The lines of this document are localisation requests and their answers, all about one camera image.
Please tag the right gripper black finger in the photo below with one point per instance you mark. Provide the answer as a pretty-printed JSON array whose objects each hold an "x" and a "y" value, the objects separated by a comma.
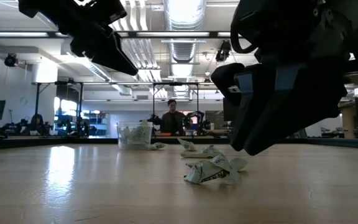
[
  {"x": 291, "y": 102},
  {"x": 244, "y": 109}
]

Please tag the clear plastic bin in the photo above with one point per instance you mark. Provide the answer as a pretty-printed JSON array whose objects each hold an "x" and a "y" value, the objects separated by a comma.
[{"x": 120, "y": 147}]

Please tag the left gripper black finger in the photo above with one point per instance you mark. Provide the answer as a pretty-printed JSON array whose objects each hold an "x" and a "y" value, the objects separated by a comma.
[{"x": 113, "y": 59}]

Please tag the person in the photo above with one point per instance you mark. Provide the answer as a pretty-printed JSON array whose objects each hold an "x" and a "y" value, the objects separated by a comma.
[{"x": 172, "y": 121}]

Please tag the silver ventilation duct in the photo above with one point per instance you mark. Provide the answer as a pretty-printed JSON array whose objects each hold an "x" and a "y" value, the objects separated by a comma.
[{"x": 183, "y": 53}]

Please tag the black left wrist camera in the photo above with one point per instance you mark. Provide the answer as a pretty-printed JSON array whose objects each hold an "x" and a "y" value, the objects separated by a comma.
[{"x": 112, "y": 12}]

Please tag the black background gantry frame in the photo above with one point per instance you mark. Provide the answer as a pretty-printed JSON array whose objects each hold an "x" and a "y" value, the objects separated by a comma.
[
  {"x": 176, "y": 83},
  {"x": 37, "y": 102}
]

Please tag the black ceiling spotlight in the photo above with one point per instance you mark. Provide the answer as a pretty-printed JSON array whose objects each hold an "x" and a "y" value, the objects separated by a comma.
[
  {"x": 10, "y": 60},
  {"x": 223, "y": 51}
]

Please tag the tan wooden post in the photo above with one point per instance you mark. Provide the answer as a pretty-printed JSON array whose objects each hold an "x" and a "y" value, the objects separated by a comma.
[{"x": 348, "y": 123}]

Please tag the black background robot arm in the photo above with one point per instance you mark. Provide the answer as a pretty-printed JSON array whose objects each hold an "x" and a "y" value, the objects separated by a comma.
[{"x": 194, "y": 114}]

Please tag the small orange object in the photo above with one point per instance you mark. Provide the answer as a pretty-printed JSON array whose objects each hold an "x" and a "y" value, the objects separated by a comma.
[{"x": 165, "y": 134}]

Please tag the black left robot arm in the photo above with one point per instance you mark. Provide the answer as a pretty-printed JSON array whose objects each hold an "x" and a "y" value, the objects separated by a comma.
[{"x": 36, "y": 7}]

